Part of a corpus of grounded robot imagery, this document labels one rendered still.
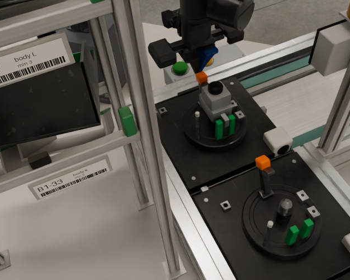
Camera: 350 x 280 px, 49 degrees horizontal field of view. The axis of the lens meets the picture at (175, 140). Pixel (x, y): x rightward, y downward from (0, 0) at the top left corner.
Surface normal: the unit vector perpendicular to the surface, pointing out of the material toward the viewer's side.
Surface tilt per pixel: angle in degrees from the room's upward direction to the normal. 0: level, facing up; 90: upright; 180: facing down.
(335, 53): 90
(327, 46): 90
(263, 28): 0
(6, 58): 90
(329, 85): 0
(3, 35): 90
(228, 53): 0
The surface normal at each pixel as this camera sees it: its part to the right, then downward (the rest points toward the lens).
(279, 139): -0.07, -0.61
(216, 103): 0.41, 0.70
